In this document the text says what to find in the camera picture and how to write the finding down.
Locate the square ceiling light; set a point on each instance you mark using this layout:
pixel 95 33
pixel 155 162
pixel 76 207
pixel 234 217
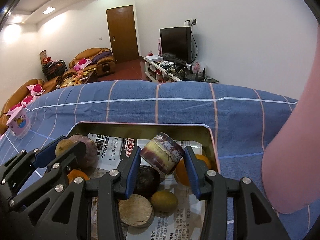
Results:
pixel 48 10

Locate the white television stand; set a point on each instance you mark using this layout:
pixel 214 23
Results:
pixel 152 67

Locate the blue plaid cloth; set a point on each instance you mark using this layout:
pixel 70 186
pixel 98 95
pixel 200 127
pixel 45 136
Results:
pixel 175 110

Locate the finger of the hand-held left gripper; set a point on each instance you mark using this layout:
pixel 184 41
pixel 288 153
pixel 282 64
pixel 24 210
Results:
pixel 46 152
pixel 72 155

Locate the printed paper liner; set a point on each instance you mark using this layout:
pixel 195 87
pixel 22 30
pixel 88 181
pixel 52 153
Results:
pixel 110 150

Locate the black television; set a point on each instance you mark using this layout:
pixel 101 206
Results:
pixel 175 43

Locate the brown wooden door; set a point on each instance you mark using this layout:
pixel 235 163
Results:
pixel 122 35

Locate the pink plastic bag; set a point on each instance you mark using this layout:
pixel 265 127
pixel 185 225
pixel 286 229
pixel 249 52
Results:
pixel 196 65

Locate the white flat box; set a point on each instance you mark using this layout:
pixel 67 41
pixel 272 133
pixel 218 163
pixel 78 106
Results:
pixel 154 58

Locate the pink cartoon mug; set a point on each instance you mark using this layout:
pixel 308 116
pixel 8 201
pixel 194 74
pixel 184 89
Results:
pixel 20 125

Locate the purple passion fruit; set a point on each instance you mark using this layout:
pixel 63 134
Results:
pixel 87 152

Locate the pink tin box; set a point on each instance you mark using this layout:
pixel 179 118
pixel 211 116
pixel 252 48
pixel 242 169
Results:
pixel 150 132

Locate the brownish green round fruit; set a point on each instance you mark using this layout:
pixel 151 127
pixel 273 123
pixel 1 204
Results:
pixel 163 202
pixel 62 148

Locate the pink kettle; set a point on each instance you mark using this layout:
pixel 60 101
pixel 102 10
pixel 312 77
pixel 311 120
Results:
pixel 292 155

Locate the tall pink box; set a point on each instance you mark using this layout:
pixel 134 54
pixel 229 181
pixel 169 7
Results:
pixel 159 46

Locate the tan round cut chunk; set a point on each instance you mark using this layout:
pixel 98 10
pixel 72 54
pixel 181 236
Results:
pixel 136 210

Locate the orange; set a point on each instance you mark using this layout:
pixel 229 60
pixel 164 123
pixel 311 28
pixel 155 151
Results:
pixel 181 173
pixel 75 175

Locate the pink floral pillow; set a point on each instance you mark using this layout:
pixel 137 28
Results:
pixel 16 108
pixel 36 89
pixel 82 63
pixel 28 100

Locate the purple blanket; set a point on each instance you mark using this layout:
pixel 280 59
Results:
pixel 102 56

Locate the brown leather armchair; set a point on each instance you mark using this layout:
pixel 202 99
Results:
pixel 105 66

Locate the brown leather sofa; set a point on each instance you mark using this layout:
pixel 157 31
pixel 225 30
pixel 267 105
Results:
pixel 15 97

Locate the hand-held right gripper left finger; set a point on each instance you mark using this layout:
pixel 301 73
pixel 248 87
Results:
pixel 132 175

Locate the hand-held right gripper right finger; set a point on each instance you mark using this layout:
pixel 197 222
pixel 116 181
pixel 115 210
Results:
pixel 193 177

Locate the dark mangosteen fruit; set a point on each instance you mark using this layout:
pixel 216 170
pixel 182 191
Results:
pixel 147 181

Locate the wall socket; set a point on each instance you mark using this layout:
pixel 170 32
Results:
pixel 191 22

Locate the coffee table with snacks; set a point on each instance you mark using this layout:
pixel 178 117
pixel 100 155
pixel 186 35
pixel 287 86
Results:
pixel 75 80

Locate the black rack with clothes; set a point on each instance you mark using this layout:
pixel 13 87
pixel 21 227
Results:
pixel 53 70

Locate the black router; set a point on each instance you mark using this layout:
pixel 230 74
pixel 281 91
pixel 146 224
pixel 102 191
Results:
pixel 195 76

